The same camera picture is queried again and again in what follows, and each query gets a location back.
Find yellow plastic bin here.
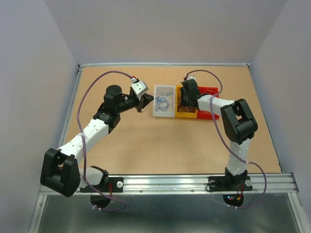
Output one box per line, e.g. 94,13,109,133
175,85,197,119

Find white plastic bin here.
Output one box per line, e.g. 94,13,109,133
153,85,175,118

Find aluminium front rail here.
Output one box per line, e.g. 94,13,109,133
110,173,299,196

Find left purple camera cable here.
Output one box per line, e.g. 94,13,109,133
77,70,127,212

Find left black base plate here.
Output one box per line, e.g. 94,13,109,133
94,176,124,193

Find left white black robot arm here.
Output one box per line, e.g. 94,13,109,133
40,81,154,197

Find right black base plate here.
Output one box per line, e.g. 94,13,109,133
206,175,253,192

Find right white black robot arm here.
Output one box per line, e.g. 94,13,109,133
181,79,258,192

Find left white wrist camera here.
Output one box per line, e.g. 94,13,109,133
130,77,149,100

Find red plastic bin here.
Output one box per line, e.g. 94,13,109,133
197,86,218,120

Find blue wire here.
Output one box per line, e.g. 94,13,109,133
155,91,173,112

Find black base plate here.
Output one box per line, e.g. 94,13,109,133
94,176,124,193
206,175,253,192

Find dark wires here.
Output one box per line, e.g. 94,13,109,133
176,96,196,114

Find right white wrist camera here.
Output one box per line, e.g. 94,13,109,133
183,75,197,83

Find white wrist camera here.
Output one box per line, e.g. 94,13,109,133
130,77,149,100
183,75,197,83

